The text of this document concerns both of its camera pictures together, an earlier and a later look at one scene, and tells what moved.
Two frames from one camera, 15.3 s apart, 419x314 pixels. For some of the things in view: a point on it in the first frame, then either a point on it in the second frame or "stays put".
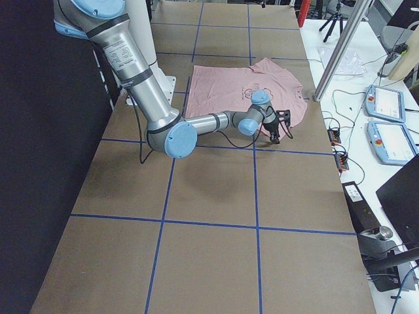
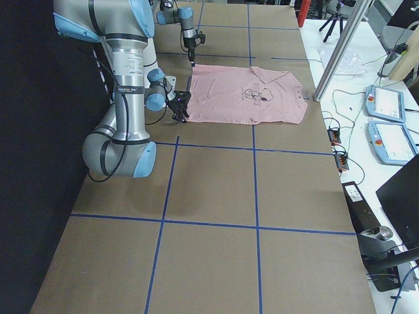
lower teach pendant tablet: [391, 142] stays put
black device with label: [362, 216] stays put
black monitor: [399, 199] stays put
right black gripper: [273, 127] → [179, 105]
